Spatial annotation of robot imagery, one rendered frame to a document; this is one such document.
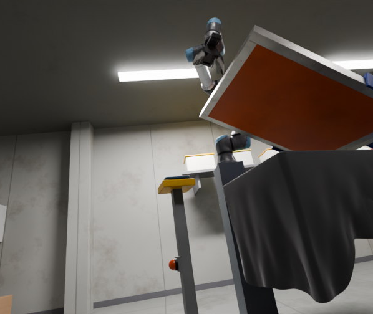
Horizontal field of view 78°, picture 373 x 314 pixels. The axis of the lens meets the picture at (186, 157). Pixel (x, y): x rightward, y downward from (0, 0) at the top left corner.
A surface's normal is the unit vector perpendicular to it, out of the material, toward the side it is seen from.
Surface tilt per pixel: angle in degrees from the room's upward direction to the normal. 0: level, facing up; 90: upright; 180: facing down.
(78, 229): 90
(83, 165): 90
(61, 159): 90
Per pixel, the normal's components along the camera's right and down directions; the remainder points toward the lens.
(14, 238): 0.08, -0.36
